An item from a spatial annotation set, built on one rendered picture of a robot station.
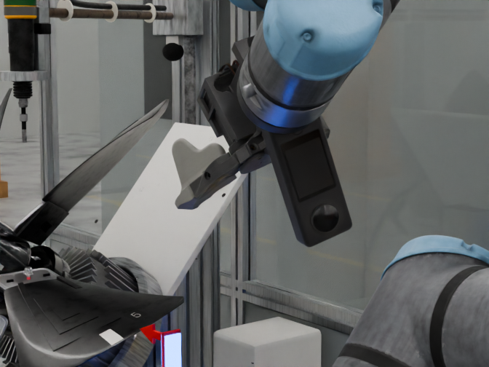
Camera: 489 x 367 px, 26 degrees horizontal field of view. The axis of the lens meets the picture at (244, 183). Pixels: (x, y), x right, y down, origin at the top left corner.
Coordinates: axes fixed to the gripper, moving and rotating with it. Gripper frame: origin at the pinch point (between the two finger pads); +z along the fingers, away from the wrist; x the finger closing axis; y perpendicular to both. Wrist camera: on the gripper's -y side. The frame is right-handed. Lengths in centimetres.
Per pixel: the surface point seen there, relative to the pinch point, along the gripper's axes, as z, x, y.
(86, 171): 51, 5, 21
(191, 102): 97, -27, 38
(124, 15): 63, -14, 46
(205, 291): 113, -16, 5
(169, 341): 23.0, 10.0, -8.5
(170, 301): 35.8, 5.6, -3.1
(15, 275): 53, 20, 12
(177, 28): 82, -27, 47
